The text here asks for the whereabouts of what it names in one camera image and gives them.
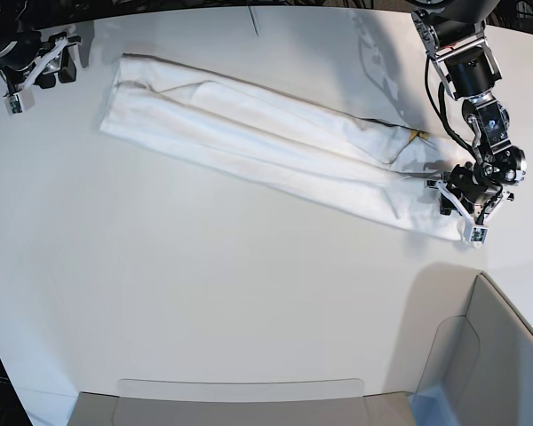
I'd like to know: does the white t-shirt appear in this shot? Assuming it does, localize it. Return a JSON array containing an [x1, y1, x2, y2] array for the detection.
[[100, 54, 464, 241]]

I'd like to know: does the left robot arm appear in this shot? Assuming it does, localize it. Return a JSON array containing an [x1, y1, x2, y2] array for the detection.
[[411, 1, 527, 225]]

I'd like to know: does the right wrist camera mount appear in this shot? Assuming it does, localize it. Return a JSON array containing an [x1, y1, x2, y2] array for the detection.
[[4, 31, 82, 115]]

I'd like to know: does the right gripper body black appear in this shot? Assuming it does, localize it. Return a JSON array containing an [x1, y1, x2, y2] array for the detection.
[[0, 33, 67, 87]]

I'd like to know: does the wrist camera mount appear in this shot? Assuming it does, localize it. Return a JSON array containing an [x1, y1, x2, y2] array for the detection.
[[425, 178, 514, 247], [4, 31, 82, 115]]

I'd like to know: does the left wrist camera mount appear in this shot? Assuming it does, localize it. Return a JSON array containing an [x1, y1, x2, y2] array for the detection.
[[425, 178, 514, 247]]

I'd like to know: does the beige cardboard box right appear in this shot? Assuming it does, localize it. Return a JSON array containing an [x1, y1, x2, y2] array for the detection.
[[415, 271, 533, 426]]

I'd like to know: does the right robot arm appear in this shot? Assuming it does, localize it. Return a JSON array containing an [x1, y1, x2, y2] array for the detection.
[[0, 1, 81, 95]]

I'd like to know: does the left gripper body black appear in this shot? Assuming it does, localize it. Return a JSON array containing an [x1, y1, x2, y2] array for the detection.
[[447, 165, 503, 222]]

